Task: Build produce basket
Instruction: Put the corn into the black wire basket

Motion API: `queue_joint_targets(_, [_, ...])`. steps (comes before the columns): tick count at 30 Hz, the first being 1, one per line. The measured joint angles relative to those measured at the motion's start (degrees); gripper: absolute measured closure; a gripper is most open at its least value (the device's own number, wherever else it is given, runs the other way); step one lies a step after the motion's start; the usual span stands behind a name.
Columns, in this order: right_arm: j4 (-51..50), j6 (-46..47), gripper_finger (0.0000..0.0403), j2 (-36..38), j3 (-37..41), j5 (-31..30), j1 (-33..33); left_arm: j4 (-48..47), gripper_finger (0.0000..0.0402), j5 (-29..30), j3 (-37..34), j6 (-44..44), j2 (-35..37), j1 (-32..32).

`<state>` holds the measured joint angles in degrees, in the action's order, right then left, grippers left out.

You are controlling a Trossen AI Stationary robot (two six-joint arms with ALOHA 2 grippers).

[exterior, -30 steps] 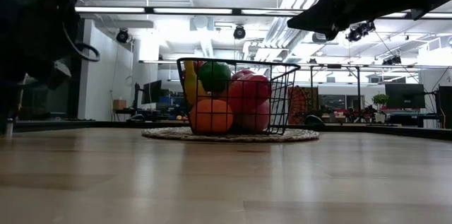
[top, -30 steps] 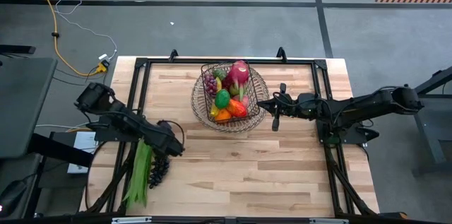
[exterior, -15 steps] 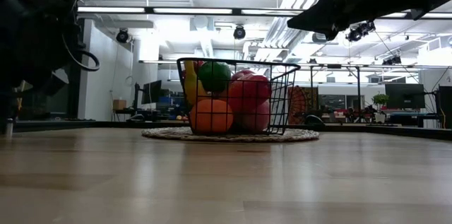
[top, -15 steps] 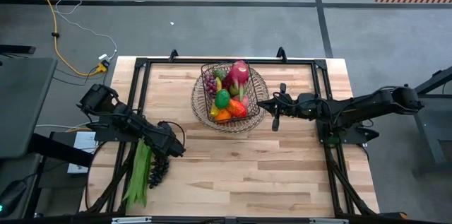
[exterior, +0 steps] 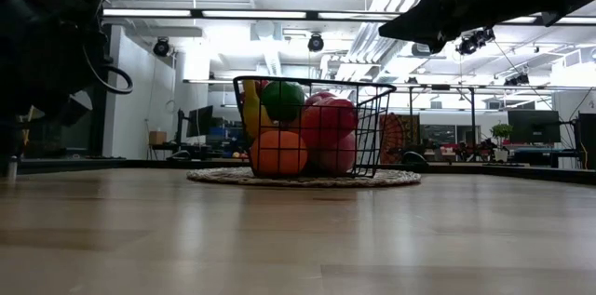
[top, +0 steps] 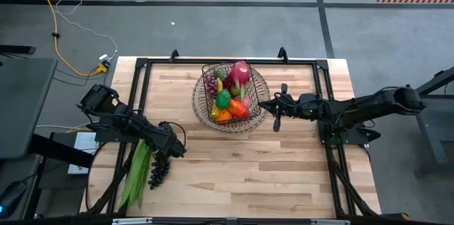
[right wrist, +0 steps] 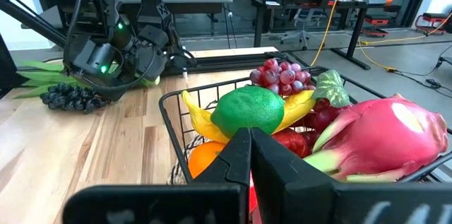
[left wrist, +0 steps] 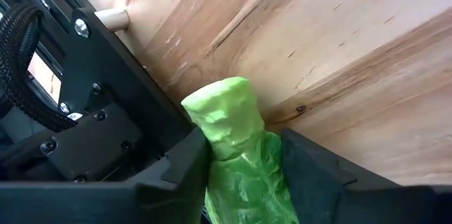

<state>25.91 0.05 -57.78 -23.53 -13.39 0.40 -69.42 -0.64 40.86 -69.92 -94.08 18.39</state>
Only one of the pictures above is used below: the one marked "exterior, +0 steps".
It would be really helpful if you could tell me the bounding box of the pink peach fruit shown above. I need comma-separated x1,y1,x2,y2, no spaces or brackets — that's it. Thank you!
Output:
314,132,358,176

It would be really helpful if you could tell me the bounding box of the black desk stand frame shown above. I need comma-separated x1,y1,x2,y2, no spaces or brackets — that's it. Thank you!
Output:
408,84,477,150

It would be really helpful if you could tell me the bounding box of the yellow banana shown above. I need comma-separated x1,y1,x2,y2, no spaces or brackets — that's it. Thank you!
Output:
240,79,277,141

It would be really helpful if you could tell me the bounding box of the silver ventilation duct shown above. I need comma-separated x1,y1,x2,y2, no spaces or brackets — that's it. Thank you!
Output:
412,29,460,58

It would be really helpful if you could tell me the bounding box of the green potted plant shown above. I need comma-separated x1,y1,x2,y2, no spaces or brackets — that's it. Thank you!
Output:
490,123,514,163

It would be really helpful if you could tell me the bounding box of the black computer monitor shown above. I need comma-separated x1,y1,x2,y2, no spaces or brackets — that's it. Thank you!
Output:
507,109,562,144
175,104,215,145
576,112,596,170

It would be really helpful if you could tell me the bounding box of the red patterned wall hanging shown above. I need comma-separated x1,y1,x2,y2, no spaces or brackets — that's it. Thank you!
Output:
379,113,420,164

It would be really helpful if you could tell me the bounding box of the round woven placemat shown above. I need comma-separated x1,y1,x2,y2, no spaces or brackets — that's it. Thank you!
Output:
186,166,423,189

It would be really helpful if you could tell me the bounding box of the orange fruit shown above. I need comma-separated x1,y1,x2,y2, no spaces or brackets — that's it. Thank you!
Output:
249,129,309,177

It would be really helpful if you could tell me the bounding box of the round green fruit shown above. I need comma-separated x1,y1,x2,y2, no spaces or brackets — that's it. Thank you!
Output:
259,81,307,123

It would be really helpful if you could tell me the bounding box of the black frame post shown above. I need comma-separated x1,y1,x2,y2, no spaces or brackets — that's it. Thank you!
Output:
0,117,20,181

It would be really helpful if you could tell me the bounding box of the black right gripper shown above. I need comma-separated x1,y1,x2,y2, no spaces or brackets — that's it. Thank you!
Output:
377,0,502,54

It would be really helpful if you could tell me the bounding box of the black spotlight cluster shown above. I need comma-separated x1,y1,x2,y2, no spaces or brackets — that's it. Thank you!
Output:
503,73,531,87
454,28,496,57

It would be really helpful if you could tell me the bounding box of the red yellow mango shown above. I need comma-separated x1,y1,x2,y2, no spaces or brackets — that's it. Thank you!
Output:
297,97,359,148

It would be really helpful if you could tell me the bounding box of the black ceiling spotlight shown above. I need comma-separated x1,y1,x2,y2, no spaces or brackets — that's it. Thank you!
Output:
306,33,325,53
152,37,171,58

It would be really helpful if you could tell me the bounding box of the black overhead light beam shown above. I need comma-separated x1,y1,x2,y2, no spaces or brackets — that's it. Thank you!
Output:
102,7,596,26

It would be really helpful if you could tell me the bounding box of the pink dragon fruit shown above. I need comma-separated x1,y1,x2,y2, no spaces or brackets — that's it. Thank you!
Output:
305,90,337,106

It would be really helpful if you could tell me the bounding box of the black wire basket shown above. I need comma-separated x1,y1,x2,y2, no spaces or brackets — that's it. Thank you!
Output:
231,74,399,180

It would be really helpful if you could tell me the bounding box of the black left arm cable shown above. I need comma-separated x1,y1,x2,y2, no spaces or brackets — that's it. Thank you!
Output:
82,46,135,96

